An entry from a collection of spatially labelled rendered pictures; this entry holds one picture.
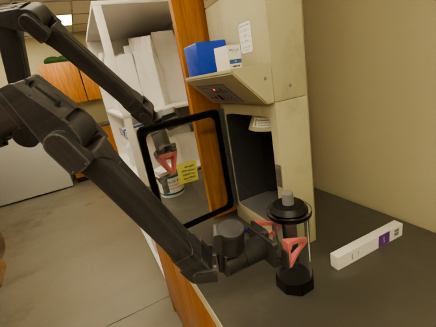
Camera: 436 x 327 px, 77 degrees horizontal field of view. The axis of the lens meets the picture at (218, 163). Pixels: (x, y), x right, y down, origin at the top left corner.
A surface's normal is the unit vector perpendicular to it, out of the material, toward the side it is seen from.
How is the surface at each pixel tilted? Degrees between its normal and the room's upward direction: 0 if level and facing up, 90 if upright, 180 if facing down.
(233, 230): 13
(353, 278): 0
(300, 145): 90
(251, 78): 90
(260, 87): 90
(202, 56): 90
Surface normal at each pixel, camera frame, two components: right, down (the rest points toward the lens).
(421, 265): -0.16, -0.94
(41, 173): 0.45, 0.21
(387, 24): -0.88, 0.28
